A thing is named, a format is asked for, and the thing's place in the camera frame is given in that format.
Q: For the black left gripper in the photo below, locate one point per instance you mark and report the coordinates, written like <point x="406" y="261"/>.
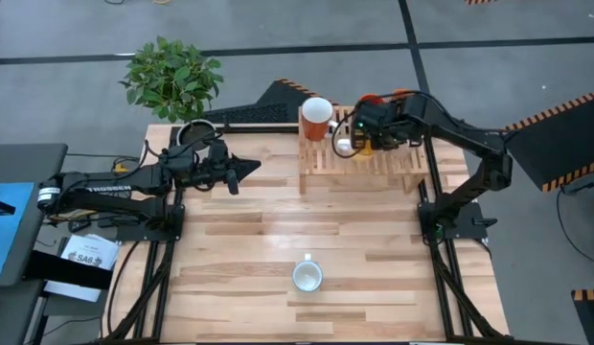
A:
<point x="215" y="170"/>

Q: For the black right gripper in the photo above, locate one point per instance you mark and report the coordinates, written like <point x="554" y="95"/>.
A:
<point x="371" y="127"/>

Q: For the orange-red glossy mug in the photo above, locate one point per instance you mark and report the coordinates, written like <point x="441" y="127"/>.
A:
<point x="316" y="130"/>

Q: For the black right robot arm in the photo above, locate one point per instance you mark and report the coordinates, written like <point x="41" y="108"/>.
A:
<point x="469" y="136"/>

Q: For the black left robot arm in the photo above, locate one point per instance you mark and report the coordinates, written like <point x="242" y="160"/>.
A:
<point x="110" y="189"/>

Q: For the wooden slatted rack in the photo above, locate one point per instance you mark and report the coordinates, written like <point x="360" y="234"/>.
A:
<point x="354" y="172"/>

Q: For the black mat orange striped edge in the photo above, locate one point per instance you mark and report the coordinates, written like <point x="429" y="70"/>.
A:
<point x="591" y="321"/>
<point x="479" y="2"/>
<point x="555" y="144"/>
<point x="258" y="112"/>

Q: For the green plant in white pot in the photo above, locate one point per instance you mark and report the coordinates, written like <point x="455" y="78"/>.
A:
<point x="172" y="81"/>

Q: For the white mug teal leaf pattern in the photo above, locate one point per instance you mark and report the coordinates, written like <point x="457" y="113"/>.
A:
<point x="307" y="278"/>

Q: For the white printed booklet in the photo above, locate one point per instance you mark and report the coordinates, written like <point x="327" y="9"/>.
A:
<point x="86" y="251"/>

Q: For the grey desk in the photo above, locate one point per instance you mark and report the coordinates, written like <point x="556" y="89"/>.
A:
<point x="38" y="163"/>

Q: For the white paper sheet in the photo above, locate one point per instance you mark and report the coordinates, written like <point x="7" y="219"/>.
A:
<point x="72" y="291"/>

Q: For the light blue flat panel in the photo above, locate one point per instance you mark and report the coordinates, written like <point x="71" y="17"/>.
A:
<point x="9" y="239"/>

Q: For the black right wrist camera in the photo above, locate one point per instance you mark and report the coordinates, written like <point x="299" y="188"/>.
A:
<point x="376" y="122"/>

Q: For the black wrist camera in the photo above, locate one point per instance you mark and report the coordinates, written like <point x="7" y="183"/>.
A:
<point x="376" y="122"/>
<point x="213" y="170"/>

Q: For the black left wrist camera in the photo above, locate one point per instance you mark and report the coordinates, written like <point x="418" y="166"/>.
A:
<point x="213" y="170"/>

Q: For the black aluminium table frame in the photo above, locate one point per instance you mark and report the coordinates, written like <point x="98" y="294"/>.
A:
<point x="258" y="128"/>

